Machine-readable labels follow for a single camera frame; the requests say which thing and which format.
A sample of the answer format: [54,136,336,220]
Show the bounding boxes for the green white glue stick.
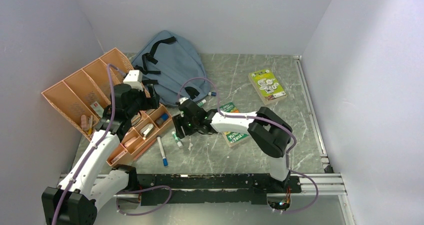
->
[171,131,183,149]

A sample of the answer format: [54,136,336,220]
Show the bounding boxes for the blue backpack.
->
[131,30,211,107]

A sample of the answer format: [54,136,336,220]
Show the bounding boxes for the green treehouse paperback book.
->
[218,102,251,149]

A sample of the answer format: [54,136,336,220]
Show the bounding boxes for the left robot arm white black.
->
[41,83,160,225]

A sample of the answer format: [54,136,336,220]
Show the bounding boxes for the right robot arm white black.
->
[172,99,296,192]

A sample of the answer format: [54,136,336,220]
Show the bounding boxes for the blue capped bottle in organizer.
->
[155,113,169,127]

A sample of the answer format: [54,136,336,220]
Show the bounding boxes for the white stapler in organizer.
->
[139,123,155,140]

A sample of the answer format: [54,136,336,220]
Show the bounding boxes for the small blue capped bottle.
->
[208,91,217,97]

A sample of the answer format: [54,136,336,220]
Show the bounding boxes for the pink eraser in organizer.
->
[123,136,139,148]

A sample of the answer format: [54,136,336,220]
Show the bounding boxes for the blue capped whiteboard marker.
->
[156,136,168,167]

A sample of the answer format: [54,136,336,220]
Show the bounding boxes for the red white card box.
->
[90,101,104,118]

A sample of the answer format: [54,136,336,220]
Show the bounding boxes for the wooden clips in organizer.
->
[80,114,93,137]

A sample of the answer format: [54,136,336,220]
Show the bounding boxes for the orange plastic desk organizer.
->
[42,48,173,167]

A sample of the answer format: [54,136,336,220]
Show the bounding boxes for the lime green paperback book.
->
[248,68,287,105]

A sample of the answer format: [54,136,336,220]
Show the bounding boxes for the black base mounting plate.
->
[117,173,302,206]

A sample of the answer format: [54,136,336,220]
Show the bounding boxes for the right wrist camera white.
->
[178,97,189,104]

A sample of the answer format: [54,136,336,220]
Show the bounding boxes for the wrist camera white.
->
[178,97,189,104]
[123,70,144,91]

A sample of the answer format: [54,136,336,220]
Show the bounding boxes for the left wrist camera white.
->
[123,70,144,91]

